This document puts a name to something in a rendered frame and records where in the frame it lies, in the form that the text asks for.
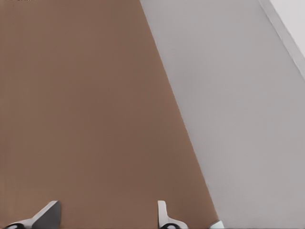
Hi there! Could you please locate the silver frame post foot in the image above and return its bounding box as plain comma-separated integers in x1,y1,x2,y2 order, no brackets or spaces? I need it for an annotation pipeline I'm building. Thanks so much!
209,219,225,229

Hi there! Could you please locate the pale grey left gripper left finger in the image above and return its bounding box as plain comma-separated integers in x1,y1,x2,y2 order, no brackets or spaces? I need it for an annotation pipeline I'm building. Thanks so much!
4,200,61,229

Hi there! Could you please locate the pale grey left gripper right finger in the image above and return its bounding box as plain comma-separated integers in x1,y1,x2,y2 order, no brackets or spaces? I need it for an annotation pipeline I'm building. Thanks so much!
157,200,188,229

